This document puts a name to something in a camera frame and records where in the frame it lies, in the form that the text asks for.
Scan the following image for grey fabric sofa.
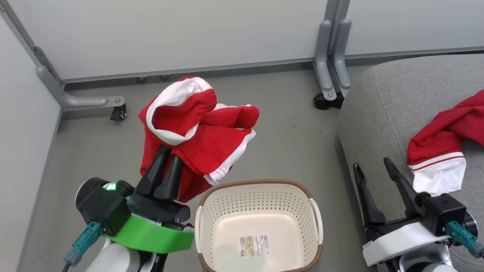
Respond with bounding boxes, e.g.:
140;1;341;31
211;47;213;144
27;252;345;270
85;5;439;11
338;54;484;272

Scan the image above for left gripper, green band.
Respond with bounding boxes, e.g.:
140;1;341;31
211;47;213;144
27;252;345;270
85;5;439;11
102;145;195;254

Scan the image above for printed barcode label sticker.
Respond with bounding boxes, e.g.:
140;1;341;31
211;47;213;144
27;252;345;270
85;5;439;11
239;235;271;258

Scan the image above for teal connector black cable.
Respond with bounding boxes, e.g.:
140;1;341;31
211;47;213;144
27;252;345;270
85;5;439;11
445;221;484;259
62;221;103;272

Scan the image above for black caster wheel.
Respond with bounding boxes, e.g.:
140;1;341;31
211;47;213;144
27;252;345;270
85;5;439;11
110;104;127;121
313;92;344;110

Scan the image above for right gripper, white band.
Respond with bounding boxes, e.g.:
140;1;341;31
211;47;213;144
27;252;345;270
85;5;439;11
353;157;451;267

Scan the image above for curved grey partition foot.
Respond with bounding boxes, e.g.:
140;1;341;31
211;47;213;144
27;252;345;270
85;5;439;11
37;65;125;111

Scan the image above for red garment with striped cuff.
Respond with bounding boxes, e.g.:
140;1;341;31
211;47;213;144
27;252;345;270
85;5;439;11
406;90;484;197

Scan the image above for red shorts with white trim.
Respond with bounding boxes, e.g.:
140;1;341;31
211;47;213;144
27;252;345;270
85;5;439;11
138;76;261;203

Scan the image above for cream laundry basket, brown rim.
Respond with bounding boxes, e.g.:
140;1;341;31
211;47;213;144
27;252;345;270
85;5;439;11
194;179;324;272

